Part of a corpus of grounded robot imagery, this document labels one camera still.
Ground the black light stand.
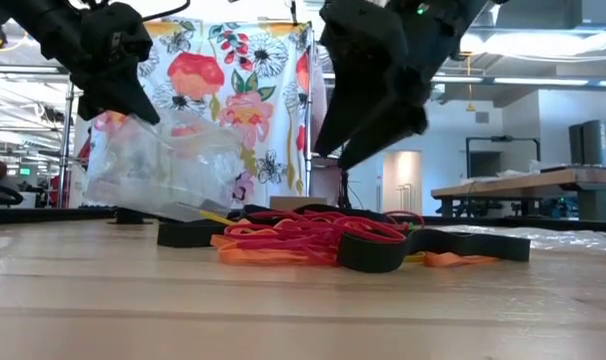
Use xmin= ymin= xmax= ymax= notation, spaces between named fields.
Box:
xmin=338 ymin=167 xmax=354 ymax=211

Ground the grey cylinder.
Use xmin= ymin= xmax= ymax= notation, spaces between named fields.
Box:
xmin=581 ymin=119 xmax=606 ymax=169
xmin=568 ymin=123 xmax=584 ymax=169

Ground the floral print curtain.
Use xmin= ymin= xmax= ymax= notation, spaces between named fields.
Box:
xmin=85 ymin=18 xmax=314 ymax=210

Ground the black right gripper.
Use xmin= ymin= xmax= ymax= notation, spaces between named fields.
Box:
xmin=312 ymin=0 xmax=489 ymax=171

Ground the wooden top workbench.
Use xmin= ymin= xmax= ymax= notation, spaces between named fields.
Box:
xmin=430 ymin=167 xmax=606 ymax=222

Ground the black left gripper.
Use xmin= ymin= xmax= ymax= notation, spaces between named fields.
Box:
xmin=70 ymin=2 xmax=162 ymax=126

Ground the black metal stand frame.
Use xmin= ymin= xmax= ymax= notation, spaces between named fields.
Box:
xmin=465 ymin=134 xmax=542 ymax=179

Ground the ceiling light strip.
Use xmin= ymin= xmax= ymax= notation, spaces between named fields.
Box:
xmin=492 ymin=76 xmax=590 ymax=87
xmin=430 ymin=73 xmax=485 ymax=84

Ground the double door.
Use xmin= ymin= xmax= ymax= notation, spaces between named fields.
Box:
xmin=381 ymin=149 xmax=423 ymax=216

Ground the brown cardboard box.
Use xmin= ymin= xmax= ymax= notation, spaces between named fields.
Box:
xmin=268 ymin=195 xmax=329 ymax=212

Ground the red rubber band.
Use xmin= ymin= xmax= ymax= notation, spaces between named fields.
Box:
xmin=223 ymin=219 xmax=409 ymax=254
xmin=262 ymin=209 xmax=389 ymax=231
xmin=282 ymin=244 xmax=342 ymax=266
xmin=382 ymin=210 xmax=426 ymax=232

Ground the orange rubber band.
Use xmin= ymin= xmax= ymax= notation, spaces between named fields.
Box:
xmin=227 ymin=219 xmax=294 ymax=236
xmin=422 ymin=251 xmax=499 ymax=269
xmin=210 ymin=234 xmax=340 ymax=267

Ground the pale pink cloth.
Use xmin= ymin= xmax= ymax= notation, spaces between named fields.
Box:
xmin=310 ymin=64 xmax=342 ymax=206

